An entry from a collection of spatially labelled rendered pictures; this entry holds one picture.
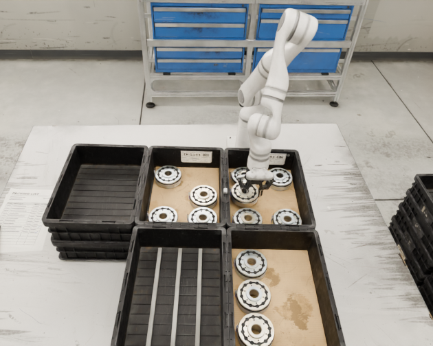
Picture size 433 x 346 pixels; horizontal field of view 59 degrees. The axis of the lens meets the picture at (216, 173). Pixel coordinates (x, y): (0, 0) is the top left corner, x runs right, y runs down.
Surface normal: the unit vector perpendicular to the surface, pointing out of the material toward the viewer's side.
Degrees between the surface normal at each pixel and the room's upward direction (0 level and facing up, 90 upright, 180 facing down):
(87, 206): 0
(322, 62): 90
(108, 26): 90
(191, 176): 0
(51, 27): 90
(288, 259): 0
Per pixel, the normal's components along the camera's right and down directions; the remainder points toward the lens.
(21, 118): 0.04, -0.72
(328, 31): 0.07, 0.69
